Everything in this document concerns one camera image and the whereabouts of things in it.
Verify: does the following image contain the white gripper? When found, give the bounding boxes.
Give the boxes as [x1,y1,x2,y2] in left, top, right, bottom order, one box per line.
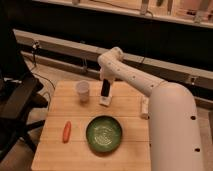
[100,68,115,97]

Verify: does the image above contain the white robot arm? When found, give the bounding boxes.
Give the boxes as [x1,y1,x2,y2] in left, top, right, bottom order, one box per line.
[98,47,204,171]

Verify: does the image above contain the green bowl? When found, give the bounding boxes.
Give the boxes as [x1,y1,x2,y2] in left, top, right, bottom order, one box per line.
[86,115,123,153]

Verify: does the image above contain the wooden table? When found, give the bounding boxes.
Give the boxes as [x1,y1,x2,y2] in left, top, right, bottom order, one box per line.
[32,81,151,171]

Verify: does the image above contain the orange carrot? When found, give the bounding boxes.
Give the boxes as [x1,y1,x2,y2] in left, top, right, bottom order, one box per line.
[62,121,71,143]

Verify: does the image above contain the black office chair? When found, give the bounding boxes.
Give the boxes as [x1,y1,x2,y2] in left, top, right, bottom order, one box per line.
[0,9,48,162]

